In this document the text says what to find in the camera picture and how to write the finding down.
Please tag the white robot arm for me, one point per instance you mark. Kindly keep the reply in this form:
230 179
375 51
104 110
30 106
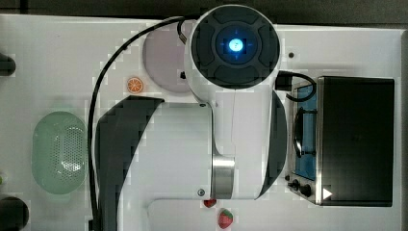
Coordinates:
229 142

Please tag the green plastic strainer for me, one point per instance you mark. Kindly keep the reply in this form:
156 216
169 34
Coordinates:
59 156

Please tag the pink round plate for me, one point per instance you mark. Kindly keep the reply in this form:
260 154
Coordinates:
163 59

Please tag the orange slice toy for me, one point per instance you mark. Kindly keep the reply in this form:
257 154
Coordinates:
135 85

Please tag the small red strawberry toy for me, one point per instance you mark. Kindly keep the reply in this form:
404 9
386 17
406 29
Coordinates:
209 203

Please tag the black toaster oven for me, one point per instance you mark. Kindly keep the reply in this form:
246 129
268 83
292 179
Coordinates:
341 144

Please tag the black object left top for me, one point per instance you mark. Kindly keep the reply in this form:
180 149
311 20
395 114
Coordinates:
7 65

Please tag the black object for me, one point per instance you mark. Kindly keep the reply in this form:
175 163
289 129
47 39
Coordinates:
7 65
14 214

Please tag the black object left bottom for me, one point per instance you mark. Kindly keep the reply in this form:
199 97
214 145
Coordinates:
14 214

